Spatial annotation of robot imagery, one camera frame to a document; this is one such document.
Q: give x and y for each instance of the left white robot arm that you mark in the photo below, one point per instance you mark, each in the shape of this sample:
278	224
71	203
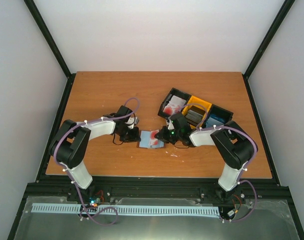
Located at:
69	145

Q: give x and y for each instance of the red white credit card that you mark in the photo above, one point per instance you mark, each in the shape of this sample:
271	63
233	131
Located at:
154	143

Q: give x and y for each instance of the brown leather card holder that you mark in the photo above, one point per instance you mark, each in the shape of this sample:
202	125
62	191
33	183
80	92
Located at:
148	140

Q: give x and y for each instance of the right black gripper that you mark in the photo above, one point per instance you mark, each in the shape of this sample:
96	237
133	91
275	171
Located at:
162	135

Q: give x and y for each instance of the blue card stack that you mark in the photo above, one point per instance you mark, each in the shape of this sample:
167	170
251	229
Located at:
215	120

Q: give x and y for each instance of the yellow bin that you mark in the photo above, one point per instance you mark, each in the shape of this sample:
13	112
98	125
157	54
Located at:
193	100

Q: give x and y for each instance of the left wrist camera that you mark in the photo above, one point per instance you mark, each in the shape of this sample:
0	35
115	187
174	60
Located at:
132	121

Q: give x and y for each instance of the light blue cable duct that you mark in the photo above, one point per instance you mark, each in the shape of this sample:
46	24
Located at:
126	210

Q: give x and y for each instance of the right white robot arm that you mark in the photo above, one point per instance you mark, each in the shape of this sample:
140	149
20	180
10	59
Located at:
236	147

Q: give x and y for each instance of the dark grey card stack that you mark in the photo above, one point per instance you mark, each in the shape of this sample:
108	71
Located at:
195	115

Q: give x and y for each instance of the black bin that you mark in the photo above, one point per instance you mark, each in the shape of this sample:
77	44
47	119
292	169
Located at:
172	92
214	109

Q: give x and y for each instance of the red white card stack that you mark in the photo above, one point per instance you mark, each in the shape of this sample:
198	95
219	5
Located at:
173	105

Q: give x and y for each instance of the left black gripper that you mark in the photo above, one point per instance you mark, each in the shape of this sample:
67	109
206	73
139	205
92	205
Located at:
135	137

